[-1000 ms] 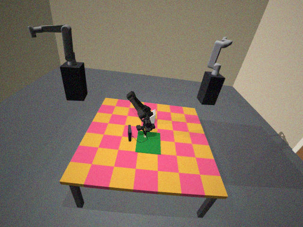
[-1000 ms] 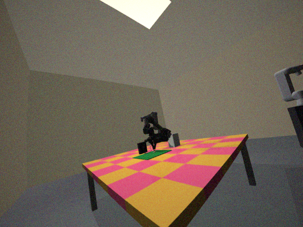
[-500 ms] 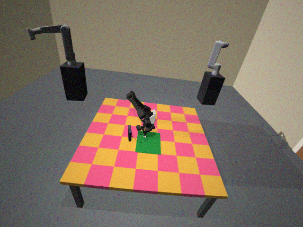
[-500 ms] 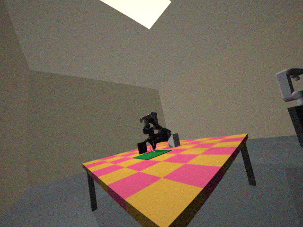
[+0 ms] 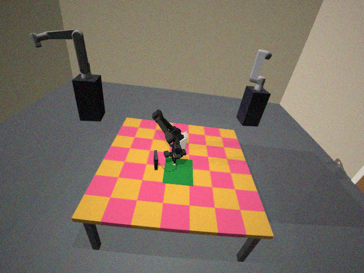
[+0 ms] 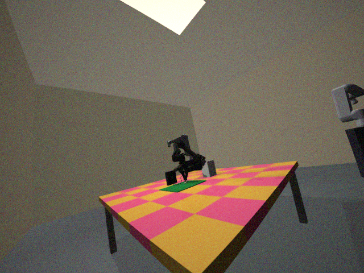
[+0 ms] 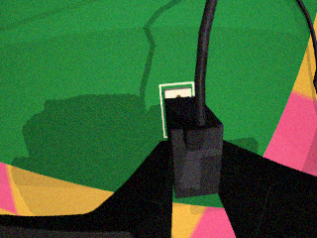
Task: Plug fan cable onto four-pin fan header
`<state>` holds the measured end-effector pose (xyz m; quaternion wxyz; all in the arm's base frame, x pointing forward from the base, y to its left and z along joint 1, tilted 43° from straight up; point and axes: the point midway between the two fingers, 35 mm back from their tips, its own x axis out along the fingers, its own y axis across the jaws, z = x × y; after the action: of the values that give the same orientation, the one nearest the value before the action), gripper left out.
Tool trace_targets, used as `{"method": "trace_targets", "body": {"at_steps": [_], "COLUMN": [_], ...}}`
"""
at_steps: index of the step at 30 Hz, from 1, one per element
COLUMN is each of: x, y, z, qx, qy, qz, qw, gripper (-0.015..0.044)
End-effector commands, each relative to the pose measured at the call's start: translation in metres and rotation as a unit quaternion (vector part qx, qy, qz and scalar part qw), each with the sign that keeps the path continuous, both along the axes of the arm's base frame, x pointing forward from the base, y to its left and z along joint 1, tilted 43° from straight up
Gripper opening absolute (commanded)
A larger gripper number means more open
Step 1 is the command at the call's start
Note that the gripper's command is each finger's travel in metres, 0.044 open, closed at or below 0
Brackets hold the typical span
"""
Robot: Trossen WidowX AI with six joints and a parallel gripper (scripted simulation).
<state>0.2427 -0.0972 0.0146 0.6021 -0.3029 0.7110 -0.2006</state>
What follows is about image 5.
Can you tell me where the green circuit board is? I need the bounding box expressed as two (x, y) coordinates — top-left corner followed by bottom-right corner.
(162, 158), (193, 187)

